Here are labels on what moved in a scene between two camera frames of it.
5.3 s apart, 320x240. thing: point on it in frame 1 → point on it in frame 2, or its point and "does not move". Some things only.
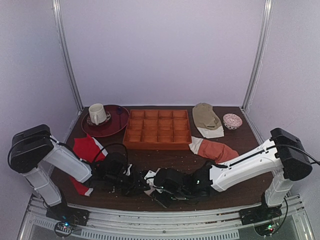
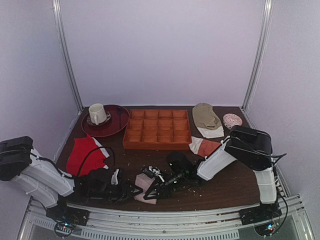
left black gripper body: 133,184 → 123,191
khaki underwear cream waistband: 207,121 does not move
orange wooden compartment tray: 157,129 does not move
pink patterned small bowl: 232,121 does not move
